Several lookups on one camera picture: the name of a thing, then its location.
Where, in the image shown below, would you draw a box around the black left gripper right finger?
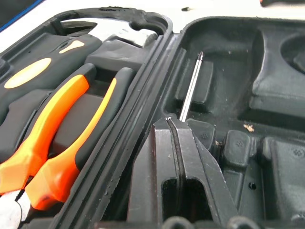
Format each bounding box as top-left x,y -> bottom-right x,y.
169,118 -> 239,221

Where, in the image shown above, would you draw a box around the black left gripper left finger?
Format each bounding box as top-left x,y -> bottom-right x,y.
127,117 -> 181,221

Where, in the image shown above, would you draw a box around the silver shaft screwdriver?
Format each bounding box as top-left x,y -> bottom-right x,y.
178,51 -> 204,122

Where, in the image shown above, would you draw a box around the black plastic tool case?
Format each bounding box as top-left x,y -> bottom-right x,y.
0,7 -> 305,229

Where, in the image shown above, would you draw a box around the pliers with orange black handles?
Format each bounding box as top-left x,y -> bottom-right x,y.
0,63 -> 135,229

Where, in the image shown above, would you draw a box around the hammer with black orange handle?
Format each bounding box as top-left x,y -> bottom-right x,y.
0,20 -> 158,115

